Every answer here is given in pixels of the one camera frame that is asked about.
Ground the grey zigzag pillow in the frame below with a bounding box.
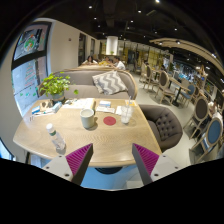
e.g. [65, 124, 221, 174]
[93, 70, 127, 95]

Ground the grey oval-back dining chair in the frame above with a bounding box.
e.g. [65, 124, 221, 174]
[157, 71, 175, 103]

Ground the grey upholstered sofa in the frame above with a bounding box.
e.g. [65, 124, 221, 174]
[38, 67, 139, 101]

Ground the white ceramic cup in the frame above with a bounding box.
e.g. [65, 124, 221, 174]
[80, 109, 94, 129]

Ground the white and blue tissue pack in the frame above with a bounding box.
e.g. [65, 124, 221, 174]
[96, 100, 115, 113]

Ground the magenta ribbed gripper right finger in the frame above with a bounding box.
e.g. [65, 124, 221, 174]
[132, 143, 181, 185]

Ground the white cylindrical pillar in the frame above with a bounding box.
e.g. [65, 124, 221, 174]
[106, 36, 118, 55]

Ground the clear glass with straw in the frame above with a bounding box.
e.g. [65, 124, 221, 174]
[121, 100, 133, 124]

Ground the red round coaster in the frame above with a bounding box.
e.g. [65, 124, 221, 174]
[103, 116, 116, 126]

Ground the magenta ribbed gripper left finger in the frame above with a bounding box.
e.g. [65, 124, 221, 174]
[43, 143, 93, 185]

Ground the green potted plant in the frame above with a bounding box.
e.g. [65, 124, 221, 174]
[39, 72, 71, 102]

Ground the clear plastic water bottle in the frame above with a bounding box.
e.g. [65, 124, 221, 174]
[46, 123, 66, 150]

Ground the blue upholstered wooden chair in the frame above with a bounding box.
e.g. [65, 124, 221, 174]
[189, 117, 223, 164]

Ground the dark grey tufted armchair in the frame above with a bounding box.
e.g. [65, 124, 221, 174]
[140, 104, 183, 152]

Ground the open white book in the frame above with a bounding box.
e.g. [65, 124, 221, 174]
[63, 98, 95, 109]

